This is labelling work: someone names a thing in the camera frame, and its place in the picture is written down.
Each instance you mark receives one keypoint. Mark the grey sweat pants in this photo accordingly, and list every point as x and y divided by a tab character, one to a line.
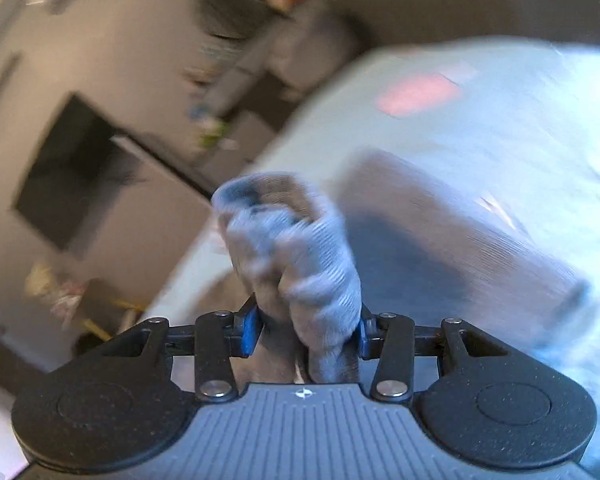
310	270

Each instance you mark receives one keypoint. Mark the cream paper cone bouquet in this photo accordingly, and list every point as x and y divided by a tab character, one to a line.
50	285

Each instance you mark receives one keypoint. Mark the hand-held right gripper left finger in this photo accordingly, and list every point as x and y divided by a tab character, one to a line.
249	332

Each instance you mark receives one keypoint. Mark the light blue printed bed sheet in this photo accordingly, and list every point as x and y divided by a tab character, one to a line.
505	135

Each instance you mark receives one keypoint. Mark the dark round object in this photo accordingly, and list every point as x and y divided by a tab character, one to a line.
235	7

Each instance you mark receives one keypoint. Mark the black wall screen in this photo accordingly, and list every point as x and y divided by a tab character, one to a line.
75	175

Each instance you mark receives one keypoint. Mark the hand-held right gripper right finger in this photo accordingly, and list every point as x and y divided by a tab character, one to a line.
363	336

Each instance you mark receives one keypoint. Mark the yellow side table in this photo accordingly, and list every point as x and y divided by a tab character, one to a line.
115	317

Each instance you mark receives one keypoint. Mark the green item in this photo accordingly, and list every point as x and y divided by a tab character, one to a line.
212	132

